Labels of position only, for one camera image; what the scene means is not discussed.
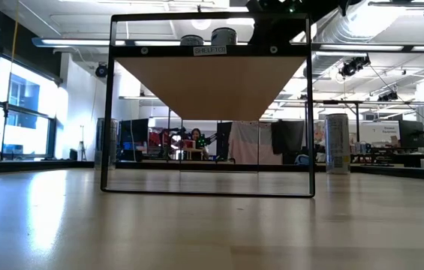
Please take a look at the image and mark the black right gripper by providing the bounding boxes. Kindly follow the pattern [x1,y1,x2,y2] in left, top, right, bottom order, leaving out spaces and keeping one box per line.
[247,0,310,45]

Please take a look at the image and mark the white beverage can black lid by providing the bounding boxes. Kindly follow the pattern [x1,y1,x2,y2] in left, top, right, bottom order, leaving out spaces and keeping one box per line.
[325,113,351,176]
[179,34,205,47]
[211,27,238,47]

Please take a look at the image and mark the white shelf label sticker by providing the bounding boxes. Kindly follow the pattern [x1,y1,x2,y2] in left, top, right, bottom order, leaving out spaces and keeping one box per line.
[192,45,227,56]

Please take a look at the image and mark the white beverage can silver lid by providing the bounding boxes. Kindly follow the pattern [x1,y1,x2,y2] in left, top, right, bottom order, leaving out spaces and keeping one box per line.
[95,118,119,170]

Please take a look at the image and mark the black ceiling spotlight cluster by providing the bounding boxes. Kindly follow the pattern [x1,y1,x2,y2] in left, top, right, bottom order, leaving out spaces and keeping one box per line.
[338,55,371,78]

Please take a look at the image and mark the wide black hanging cloth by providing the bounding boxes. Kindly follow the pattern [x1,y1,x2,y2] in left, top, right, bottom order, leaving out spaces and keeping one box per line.
[270,119,306,155]

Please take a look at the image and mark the narrow black hanging cloth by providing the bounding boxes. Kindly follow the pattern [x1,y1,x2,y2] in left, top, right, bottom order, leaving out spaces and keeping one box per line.
[216,121,233,161]

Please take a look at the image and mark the beige hanging cloth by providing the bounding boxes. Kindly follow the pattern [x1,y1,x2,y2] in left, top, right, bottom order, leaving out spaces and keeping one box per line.
[229,119,283,165]

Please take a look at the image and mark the black track light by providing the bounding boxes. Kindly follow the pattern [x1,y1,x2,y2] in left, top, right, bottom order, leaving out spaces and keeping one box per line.
[377,91,399,103]

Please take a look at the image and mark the seated person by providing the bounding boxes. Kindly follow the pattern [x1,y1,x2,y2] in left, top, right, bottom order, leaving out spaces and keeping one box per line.
[189,127,211,161]

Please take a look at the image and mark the white sign board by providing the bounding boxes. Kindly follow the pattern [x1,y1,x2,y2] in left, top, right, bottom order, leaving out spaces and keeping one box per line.
[359,121,400,143]

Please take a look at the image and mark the red background object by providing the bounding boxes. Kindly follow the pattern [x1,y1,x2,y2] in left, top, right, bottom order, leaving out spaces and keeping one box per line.
[148,129,162,147]

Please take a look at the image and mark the black monitor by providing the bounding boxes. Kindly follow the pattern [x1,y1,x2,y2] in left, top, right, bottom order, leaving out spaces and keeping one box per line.
[119,118,149,146]
[398,119,424,149]

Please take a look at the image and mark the thin tripod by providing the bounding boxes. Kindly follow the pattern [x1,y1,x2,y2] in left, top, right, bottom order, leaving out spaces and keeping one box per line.
[78,125,86,162]

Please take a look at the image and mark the black workstation frame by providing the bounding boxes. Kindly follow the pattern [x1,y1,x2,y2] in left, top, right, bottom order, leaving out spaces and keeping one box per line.
[316,99,362,155]

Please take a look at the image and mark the black round ceiling camera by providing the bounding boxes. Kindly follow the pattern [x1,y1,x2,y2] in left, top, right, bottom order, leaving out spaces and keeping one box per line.
[94,61,110,79]

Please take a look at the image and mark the black table frame cross rail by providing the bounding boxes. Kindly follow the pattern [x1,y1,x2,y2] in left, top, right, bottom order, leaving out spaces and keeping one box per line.
[95,160,352,173]

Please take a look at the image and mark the black table frame side rail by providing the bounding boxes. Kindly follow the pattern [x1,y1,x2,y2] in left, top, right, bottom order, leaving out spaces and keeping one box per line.
[0,160,97,177]
[349,163,424,184]

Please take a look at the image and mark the yellow cable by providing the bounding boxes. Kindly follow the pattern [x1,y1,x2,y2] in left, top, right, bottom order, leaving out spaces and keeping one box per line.
[8,0,20,72]

